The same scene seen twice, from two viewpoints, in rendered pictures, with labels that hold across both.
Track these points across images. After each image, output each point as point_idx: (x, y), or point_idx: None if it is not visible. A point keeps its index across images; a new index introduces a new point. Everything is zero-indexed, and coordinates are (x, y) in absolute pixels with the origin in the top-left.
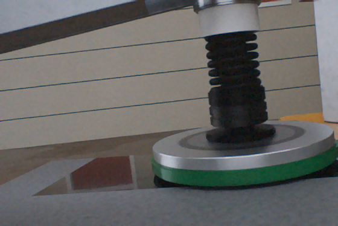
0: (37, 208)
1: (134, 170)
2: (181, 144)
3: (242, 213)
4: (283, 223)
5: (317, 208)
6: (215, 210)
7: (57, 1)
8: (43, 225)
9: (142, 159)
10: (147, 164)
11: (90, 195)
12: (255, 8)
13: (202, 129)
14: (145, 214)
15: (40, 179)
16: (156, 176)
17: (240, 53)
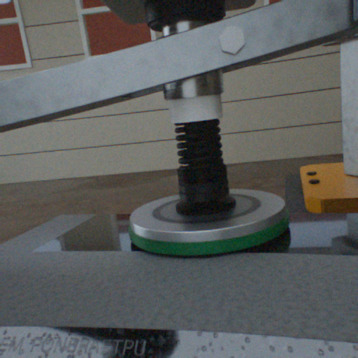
0: (31, 263)
1: (119, 230)
2: (153, 213)
3: (173, 280)
4: (196, 293)
5: (229, 282)
6: (156, 277)
7: (43, 100)
8: (29, 280)
9: None
10: None
11: (75, 254)
12: (215, 98)
13: None
14: (105, 275)
15: (44, 235)
16: None
17: (203, 138)
